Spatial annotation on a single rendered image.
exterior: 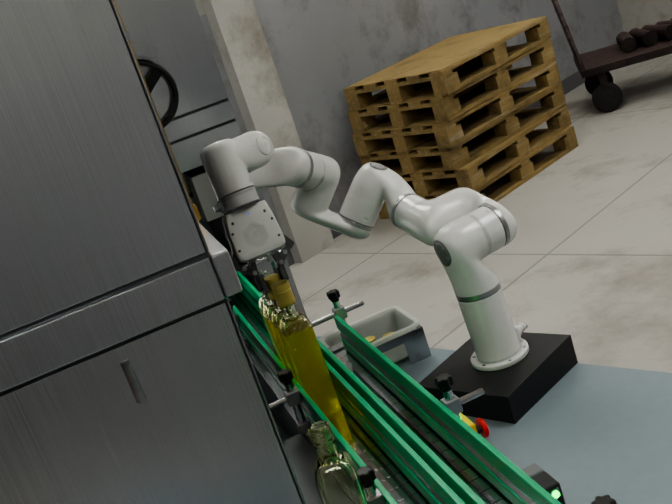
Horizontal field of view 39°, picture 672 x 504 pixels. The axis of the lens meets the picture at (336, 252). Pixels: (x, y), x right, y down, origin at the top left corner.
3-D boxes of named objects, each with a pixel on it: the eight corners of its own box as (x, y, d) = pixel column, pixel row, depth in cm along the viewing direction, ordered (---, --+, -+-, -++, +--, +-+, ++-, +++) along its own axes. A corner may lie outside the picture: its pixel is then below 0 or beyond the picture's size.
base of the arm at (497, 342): (501, 332, 209) (480, 270, 204) (548, 335, 199) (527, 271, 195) (460, 368, 199) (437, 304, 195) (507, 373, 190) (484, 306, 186)
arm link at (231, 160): (234, 141, 193) (269, 123, 188) (254, 188, 193) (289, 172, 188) (189, 151, 180) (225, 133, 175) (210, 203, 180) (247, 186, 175)
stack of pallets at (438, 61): (481, 152, 699) (448, 36, 673) (582, 143, 636) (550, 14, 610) (373, 220, 621) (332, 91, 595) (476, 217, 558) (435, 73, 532)
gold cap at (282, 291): (280, 309, 176) (272, 288, 175) (276, 304, 179) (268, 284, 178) (297, 302, 177) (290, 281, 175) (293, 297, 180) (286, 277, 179)
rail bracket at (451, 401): (452, 444, 159) (430, 376, 155) (489, 426, 161) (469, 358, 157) (462, 453, 155) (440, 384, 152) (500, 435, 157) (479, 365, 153)
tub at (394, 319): (326, 368, 235) (315, 338, 232) (404, 333, 240) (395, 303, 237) (348, 392, 219) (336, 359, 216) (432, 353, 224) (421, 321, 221)
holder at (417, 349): (307, 379, 234) (297, 351, 232) (405, 335, 240) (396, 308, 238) (328, 402, 218) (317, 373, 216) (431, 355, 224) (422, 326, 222)
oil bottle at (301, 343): (309, 411, 187) (274, 316, 181) (334, 400, 188) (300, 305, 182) (316, 421, 182) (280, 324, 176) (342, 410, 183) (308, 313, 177)
